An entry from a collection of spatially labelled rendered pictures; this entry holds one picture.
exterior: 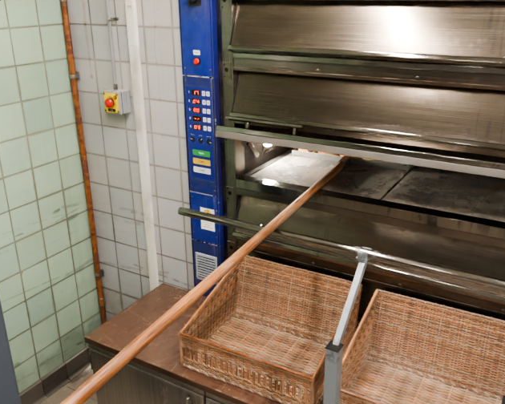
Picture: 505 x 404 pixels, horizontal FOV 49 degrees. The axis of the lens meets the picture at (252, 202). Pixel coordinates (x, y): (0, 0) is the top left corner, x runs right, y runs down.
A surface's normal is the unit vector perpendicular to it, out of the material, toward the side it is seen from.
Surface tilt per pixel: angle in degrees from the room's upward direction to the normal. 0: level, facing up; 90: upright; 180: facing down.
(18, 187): 90
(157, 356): 0
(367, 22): 70
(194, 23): 90
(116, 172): 90
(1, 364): 90
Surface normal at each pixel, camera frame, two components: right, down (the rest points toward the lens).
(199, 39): -0.51, 0.32
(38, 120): 0.86, 0.18
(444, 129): -0.48, -0.02
